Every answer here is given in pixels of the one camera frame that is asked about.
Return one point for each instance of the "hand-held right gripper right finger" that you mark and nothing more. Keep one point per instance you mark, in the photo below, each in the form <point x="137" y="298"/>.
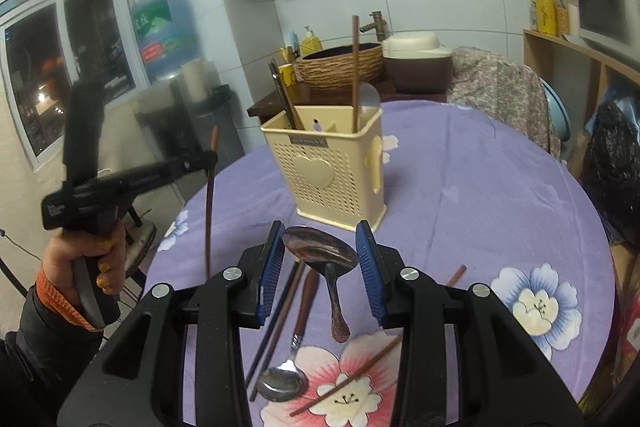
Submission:
<point x="372" y="272"/>

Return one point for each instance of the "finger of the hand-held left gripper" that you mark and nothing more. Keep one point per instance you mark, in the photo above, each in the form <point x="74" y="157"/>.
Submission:
<point x="170" y="169"/>

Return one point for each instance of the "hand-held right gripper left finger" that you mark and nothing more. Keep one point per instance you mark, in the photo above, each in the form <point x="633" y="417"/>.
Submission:
<point x="267" y="272"/>

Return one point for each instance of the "all-metal spoon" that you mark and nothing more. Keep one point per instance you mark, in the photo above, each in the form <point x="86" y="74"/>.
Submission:
<point x="320" y="247"/>

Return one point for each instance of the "cream plastic utensil holder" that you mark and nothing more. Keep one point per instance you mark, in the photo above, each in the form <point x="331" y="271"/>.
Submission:
<point x="340" y="187"/>

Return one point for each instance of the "person's left forearm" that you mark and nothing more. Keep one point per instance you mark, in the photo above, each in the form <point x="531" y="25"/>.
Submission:
<point x="35" y="337"/>

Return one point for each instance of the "person's left hand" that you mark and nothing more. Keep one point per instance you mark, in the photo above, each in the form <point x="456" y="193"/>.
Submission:
<point x="60" y="259"/>

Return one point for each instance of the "water dispenser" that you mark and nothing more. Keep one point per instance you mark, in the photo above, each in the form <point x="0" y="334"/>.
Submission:
<point x="200" y="127"/>

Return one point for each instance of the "dark wooden cabinet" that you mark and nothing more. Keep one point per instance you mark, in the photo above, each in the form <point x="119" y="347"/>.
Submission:
<point x="270" y="104"/>

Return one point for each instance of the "purple floral tablecloth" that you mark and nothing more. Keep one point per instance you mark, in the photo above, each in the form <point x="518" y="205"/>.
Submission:
<point x="490" y="207"/>

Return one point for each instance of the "sliding window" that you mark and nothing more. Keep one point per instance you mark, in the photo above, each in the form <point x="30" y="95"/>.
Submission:
<point x="60" y="72"/>

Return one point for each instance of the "blue water bottle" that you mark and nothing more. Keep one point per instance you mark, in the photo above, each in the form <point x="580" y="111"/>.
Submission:
<point x="162" y="32"/>

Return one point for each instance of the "yellow cup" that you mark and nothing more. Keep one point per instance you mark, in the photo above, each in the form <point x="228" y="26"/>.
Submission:
<point x="286" y="75"/>

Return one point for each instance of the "yellow soap dispenser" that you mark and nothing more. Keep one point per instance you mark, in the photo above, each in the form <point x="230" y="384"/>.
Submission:
<point x="311" y="43"/>

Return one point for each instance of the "wicker basin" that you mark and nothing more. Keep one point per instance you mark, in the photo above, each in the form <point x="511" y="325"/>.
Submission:
<point x="330" y="67"/>

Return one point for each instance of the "white and brown rice cooker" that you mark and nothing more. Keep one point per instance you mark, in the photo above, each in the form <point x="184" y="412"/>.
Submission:
<point x="417" y="62"/>

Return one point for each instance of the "floral cloth covered chair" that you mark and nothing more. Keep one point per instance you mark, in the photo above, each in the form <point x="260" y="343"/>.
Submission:
<point x="500" y="92"/>

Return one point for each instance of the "blue basin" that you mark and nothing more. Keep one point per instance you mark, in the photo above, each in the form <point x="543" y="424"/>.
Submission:
<point x="556" y="107"/>

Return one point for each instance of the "bronze faucet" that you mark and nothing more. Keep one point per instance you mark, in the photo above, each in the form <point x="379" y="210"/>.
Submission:
<point x="376" y="24"/>

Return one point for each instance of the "black plastic bag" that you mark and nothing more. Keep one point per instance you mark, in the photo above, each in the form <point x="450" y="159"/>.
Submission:
<point x="615" y="157"/>

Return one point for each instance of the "wooden shelf unit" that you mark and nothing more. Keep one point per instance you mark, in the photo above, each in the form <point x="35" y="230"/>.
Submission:
<point x="560" y="39"/>

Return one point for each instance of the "small storage jar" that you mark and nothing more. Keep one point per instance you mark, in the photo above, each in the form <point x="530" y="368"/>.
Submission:
<point x="564" y="14"/>

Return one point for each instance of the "white microwave oven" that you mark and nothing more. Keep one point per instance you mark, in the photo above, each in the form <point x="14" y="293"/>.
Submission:
<point x="600" y="7"/>

